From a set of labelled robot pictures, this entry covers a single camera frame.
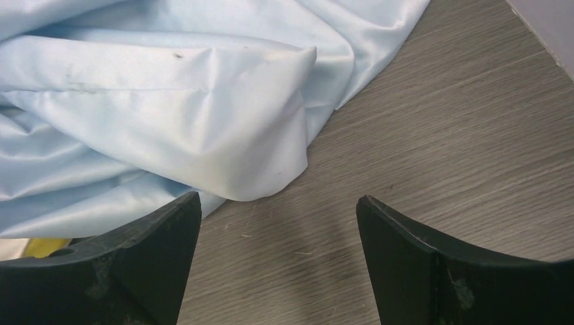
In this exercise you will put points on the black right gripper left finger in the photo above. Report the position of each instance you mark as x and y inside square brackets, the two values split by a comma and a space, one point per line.
[134, 274]

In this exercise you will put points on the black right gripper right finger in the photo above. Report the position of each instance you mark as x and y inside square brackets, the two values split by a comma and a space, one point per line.
[422, 276]

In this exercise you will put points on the white pillow with yellow trim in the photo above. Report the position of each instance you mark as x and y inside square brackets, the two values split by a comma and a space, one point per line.
[31, 247]

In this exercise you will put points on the light blue pillowcase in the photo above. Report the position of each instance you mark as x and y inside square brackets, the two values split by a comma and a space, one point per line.
[111, 109]

